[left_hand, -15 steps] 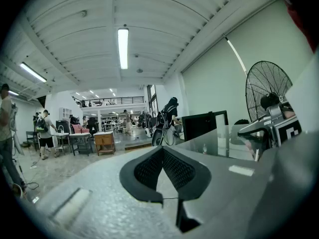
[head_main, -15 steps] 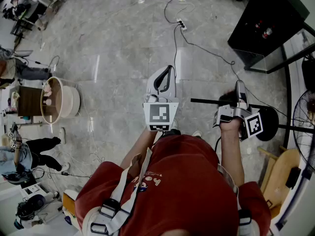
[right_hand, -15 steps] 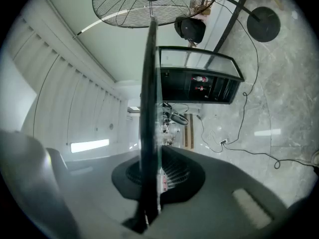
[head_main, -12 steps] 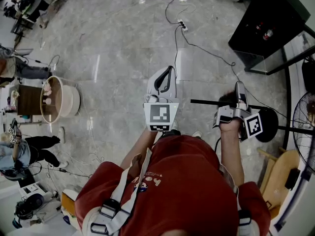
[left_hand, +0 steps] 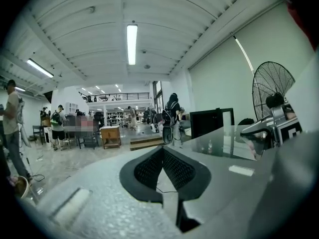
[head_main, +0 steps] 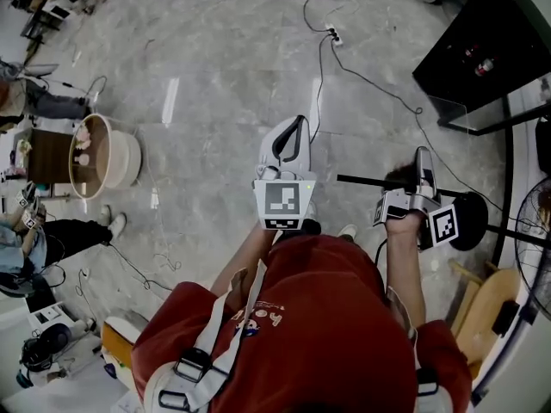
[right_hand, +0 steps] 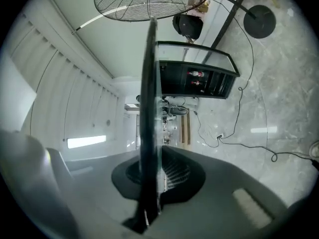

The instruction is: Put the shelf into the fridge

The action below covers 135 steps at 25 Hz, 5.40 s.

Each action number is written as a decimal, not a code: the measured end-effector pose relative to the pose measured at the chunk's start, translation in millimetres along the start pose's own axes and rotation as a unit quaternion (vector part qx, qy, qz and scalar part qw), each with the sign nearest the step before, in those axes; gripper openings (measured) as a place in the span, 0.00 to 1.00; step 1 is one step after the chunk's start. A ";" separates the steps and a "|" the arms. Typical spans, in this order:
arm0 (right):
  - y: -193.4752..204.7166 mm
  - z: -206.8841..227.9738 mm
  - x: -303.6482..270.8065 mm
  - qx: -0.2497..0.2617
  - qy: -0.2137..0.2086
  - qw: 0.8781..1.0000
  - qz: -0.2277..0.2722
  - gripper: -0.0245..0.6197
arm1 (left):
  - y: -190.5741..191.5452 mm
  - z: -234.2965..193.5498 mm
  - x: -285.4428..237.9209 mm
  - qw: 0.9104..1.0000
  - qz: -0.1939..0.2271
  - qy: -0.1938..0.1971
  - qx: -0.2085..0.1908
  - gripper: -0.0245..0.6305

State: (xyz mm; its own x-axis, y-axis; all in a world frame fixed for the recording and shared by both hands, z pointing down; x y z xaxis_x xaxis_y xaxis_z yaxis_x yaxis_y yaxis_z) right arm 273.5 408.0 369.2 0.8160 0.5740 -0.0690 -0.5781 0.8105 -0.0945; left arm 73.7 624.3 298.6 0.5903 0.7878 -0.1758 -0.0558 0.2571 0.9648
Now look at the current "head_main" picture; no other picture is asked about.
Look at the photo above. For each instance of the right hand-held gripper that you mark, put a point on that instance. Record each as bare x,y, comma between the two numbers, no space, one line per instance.
400,200

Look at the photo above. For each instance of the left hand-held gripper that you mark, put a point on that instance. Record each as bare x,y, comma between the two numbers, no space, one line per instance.
284,200

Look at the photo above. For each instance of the person's left forearm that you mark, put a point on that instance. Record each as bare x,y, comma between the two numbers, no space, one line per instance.
245,260

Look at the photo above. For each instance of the person's right forearm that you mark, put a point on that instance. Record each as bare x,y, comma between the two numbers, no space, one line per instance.
404,265

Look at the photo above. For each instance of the black metal cabinet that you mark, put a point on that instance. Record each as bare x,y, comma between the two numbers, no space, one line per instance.
456,37

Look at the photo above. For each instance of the person's right hand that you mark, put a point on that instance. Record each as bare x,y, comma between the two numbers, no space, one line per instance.
400,171

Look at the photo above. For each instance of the black round stand base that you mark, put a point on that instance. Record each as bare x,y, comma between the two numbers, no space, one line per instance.
471,226

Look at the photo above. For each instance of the person's black trousers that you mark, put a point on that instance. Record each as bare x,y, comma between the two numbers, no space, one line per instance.
311,227

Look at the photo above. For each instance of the person's white shoe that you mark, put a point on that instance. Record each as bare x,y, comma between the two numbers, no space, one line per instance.
348,230

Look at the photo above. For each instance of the white power strip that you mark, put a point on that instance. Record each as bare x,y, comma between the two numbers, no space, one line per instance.
334,35

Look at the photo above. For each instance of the red label drink bottle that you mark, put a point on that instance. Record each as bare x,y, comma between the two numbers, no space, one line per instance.
470,52
484,66

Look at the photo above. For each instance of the round wooden tub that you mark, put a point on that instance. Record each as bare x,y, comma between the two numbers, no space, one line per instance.
122,157

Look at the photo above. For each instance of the black box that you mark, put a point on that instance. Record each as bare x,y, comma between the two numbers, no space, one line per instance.
505,318

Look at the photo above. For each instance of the person's red shirt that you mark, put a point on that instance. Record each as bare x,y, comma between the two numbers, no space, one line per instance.
310,325

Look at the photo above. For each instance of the pink plush toy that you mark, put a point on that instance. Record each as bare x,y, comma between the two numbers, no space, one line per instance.
82,159
84,138

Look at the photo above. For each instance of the dark brown wooden cabinet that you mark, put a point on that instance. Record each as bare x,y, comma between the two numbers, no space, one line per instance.
51,157

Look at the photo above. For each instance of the black metal desk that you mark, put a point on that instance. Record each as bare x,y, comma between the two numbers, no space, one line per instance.
39,20

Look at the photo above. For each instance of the white open box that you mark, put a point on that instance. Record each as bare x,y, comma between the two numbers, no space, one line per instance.
45,316

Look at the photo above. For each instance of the black round device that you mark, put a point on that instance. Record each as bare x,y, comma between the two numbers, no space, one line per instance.
45,344

